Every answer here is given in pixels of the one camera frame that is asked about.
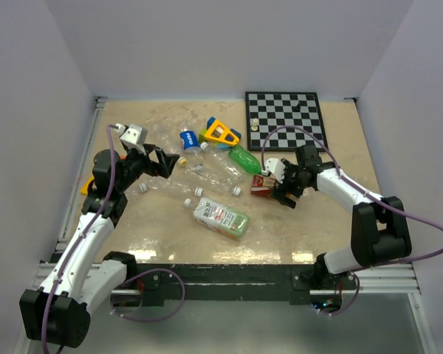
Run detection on clear bottle yellow cap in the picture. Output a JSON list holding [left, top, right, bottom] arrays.
[[150, 123, 188, 167]]

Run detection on clear bottle white cap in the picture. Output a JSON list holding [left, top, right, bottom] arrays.
[[129, 178, 204, 198], [184, 164, 241, 197], [200, 142, 245, 182]]

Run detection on yellow triangle toy block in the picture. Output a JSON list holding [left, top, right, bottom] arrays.
[[203, 117, 241, 147], [80, 177, 94, 195]]

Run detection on aluminium frame rail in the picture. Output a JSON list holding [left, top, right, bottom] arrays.
[[50, 96, 108, 262]]

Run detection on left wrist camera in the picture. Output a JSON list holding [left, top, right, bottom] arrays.
[[119, 124, 148, 148]]

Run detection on black white chessboard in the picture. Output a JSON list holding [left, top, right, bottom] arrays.
[[244, 91, 328, 152]]

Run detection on green plastic bottle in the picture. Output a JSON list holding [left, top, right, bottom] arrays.
[[228, 145, 261, 174]]

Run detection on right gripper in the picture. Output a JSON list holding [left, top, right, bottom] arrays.
[[269, 159, 309, 209]]

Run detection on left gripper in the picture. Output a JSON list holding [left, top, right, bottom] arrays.
[[116, 144, 179, 192]]

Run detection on white green tea bottle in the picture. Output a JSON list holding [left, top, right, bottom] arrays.
[[184, 198, 250, 241]]

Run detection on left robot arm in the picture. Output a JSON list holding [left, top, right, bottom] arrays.
[[19, 144, 179, 348]]

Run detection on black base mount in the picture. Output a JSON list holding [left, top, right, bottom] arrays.
[[110, 263, 359, 309]]

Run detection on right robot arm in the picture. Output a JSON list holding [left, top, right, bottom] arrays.
[[263, 145, 412, 290]]

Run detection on blue pepsi bottle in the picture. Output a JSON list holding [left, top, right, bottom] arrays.
[[179, 130, 201, 154]]

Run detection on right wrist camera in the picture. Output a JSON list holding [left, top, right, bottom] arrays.
[[261, 158, 286, 183]]

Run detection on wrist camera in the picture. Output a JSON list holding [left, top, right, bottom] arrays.
[[119, 124, 148, 148], [261, 158, 286, 183]]

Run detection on amber tea bottle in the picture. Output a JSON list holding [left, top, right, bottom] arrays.
[[250, 174, 277, 198]]

